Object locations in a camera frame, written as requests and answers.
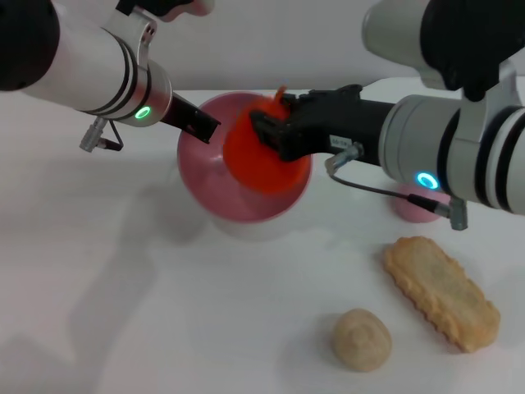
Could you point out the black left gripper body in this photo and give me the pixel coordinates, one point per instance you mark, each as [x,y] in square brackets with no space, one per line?
[176,113]

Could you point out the beige swirl bun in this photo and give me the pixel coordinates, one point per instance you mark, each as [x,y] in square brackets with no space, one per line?
[361,340]

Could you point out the orange toy pear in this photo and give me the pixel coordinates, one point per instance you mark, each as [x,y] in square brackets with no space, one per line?
[254,164]

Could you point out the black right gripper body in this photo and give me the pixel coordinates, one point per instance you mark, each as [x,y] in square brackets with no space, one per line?
[328,123]

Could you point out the pink round bun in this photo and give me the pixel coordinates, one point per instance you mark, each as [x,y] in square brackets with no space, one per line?
[414,211]

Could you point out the golden fried cutlet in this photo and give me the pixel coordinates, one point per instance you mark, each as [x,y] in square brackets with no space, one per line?
[443,291]

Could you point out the pink plastic bowl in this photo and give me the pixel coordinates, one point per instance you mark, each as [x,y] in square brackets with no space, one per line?
[205,180]

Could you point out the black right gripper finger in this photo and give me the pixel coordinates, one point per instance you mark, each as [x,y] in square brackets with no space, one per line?
[268,131]
[297,100]

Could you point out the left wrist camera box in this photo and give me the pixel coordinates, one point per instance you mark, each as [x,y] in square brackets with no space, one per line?
[172,6]

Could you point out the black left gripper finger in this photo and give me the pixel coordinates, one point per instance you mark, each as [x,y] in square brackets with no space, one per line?
[203,125]

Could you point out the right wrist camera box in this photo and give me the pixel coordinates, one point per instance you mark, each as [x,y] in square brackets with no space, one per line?
[459,37]

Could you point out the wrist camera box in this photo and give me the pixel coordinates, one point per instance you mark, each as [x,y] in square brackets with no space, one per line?
[459,37]
[172,6]

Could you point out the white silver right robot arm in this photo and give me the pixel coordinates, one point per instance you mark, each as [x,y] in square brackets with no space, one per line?
[463,152]

